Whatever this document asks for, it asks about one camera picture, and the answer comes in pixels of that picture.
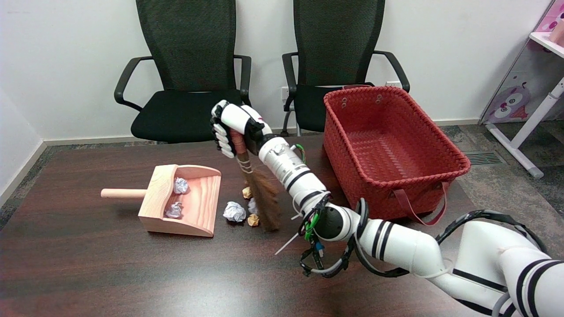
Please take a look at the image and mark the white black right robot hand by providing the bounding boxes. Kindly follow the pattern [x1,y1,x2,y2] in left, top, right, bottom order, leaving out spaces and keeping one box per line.
[210,100,274,159]

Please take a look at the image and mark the brown straw hand broom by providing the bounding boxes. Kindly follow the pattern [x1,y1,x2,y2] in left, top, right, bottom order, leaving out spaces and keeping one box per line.
[229,129,282,232]

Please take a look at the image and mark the large white paper ball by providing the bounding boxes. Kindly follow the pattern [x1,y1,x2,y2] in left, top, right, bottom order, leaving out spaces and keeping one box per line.
[223,201,247,223]

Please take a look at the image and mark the wooden dustpan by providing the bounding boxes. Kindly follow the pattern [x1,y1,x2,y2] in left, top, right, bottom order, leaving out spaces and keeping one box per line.
[100,164,222,238]

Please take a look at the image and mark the black mesh office chair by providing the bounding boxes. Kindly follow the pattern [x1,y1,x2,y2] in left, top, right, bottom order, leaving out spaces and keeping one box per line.
[281,0,411,137]
[114,0,256,144]

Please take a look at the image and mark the red woven basket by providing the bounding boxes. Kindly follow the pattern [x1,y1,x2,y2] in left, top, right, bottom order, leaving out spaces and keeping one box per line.
[323,85,471,227]

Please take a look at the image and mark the white zip tie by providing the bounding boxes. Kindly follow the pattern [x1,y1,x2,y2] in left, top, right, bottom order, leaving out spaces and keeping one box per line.
[275,211,305,255]

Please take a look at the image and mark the grey floor vent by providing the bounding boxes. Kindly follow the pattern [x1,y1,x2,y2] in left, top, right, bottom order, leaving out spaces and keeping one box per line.
[463,151,507,166]

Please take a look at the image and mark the pink owl print shelf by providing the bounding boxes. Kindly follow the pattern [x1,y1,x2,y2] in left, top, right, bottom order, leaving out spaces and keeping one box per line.
[479,0,564,125]

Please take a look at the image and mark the pink cylindrical container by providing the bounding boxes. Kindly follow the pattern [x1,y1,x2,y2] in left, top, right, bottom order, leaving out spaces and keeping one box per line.
[549,20,564,47]

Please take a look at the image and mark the green robot cable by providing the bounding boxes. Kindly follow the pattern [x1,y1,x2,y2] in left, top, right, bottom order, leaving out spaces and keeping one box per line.
[294,144,321,240]

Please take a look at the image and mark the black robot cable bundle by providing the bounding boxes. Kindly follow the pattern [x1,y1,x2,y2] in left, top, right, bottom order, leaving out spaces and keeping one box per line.
[299,194,549,279]

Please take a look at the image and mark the white desk leg frame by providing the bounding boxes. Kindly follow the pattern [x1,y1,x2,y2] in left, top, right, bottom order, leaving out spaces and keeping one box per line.
[486,77,564,179]

